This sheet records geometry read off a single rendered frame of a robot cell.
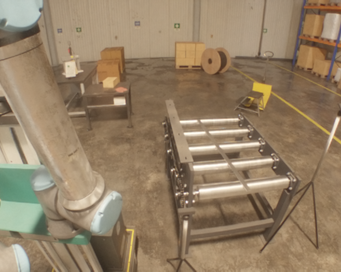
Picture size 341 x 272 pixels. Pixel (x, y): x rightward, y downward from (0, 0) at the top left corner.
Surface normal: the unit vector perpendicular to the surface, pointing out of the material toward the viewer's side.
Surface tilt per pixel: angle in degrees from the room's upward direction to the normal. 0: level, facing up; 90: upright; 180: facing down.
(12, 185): 90
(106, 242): 90
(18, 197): 90
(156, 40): 90
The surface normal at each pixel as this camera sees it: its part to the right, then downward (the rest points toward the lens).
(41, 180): -0.08, -0.88
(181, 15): 0.11, 0.50
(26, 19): 0.90, 0.10
